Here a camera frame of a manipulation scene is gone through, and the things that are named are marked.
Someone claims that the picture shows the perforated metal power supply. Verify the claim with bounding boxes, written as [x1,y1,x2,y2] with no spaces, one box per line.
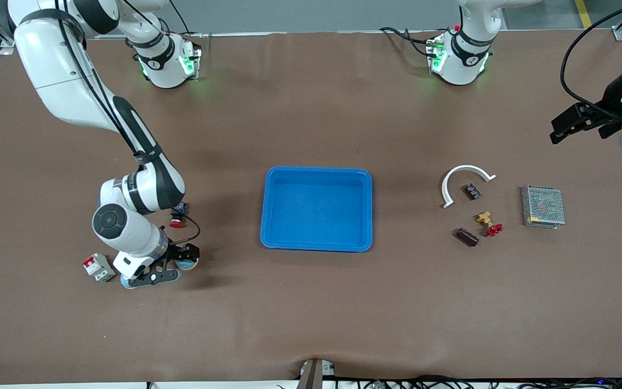
[521,184,566,230]

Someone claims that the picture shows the blue plastic tray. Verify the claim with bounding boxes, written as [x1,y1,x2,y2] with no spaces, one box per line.
[260,166,374,253]

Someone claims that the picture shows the long brown capacitor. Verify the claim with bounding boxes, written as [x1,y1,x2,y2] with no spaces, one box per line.
[455,227,479,248]

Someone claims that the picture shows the black cables along table edge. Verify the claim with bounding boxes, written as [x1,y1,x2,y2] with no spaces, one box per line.
[333,374,622,389]

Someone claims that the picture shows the black cables at arm base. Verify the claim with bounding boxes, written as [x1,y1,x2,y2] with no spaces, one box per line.
[380,26,436,57]

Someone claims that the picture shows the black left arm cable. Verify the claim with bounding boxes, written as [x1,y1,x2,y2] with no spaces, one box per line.
[560,0,622,124]

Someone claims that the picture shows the red push button switch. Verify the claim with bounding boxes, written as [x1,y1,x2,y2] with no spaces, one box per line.
[169,202,188,229]

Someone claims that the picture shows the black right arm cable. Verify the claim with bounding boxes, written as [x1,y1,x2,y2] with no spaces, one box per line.
[52,0,201,245]

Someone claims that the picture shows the white semicircular bracket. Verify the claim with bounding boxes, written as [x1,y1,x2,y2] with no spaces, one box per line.
[442,165,497,209]

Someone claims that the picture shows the brown table cover mat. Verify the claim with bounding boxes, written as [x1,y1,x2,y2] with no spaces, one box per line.
[0,30,622,385]

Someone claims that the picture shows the white red circuit breaker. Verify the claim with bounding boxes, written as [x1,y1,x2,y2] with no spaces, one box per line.
[83,253,117,283]

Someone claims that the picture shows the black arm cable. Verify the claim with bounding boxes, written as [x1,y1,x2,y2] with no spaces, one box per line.
[52,0,201,245]
[560,0,622,124]

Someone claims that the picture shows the brass valve red handle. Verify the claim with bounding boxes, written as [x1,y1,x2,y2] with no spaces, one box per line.
[477,211,504,238]

